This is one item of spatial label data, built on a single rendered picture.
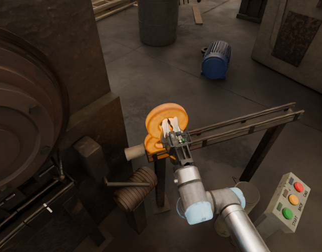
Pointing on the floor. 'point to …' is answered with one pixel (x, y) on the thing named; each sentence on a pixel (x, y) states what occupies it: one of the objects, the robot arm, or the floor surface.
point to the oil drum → (158, 21)
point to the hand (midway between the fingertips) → (167, 118)
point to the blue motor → (217, 60)
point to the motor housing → (135, 198)
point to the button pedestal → (282, 222)
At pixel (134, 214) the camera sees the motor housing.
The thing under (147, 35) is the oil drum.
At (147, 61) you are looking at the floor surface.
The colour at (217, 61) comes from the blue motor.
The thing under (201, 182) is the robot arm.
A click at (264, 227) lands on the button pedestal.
